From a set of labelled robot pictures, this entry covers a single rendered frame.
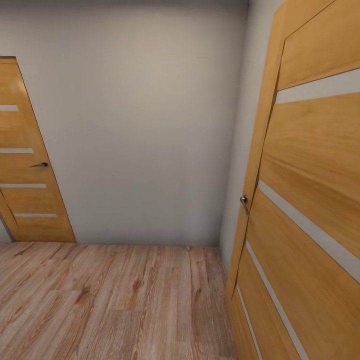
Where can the door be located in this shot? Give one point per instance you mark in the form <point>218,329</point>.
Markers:
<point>31,203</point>
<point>293,286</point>

